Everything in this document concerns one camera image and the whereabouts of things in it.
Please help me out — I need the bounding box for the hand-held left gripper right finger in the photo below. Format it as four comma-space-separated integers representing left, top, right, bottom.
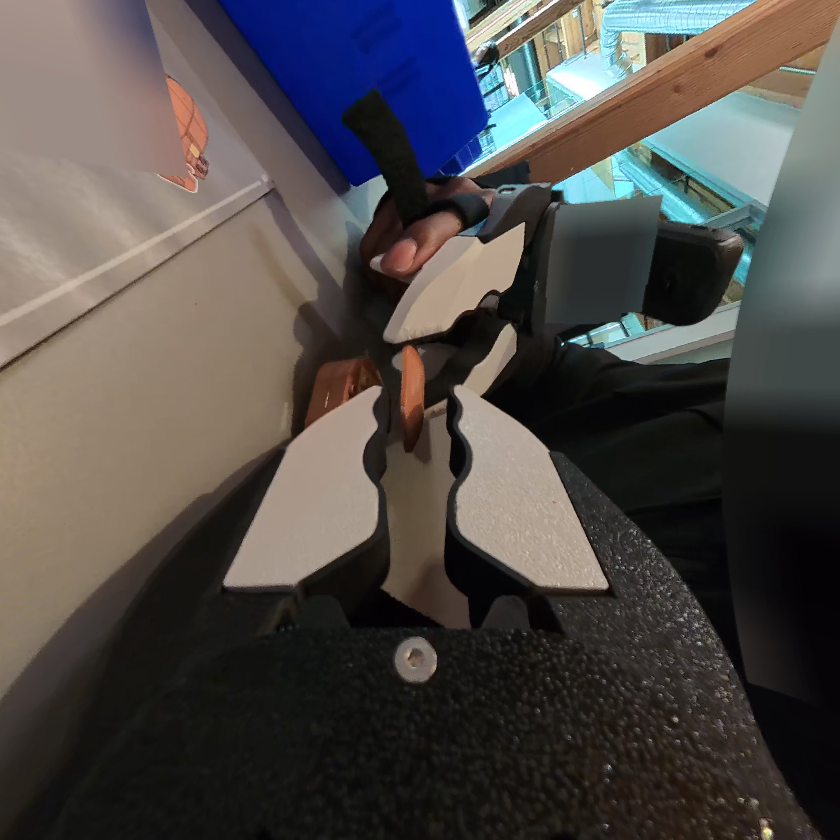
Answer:
447, 386, 613, 598

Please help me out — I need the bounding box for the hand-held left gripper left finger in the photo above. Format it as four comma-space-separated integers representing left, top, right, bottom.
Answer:
224, 388, 389, 594

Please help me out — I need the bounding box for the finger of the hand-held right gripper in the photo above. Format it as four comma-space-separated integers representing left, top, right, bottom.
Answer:
460, 322, 521, 397
382, 221, 529, 346

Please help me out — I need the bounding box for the brown curved brick piece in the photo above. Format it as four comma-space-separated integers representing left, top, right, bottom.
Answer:
397, 344, 429, 455

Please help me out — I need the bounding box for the person's right forearm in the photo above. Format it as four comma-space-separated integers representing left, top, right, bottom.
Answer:
506, 339, 731, 454

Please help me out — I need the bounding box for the round brown brick assembly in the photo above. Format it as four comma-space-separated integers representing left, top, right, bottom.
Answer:
304, 356, 385, 430

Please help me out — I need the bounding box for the wooden beam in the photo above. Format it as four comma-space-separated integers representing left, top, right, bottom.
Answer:
462, 0, 840, 187

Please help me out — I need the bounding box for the row of blue plastic bins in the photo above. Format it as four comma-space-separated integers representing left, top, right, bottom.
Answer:
214, 0, 492, 189

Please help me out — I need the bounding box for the grey instruction booklet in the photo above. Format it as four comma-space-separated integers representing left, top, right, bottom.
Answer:
0, 0, 277, 371

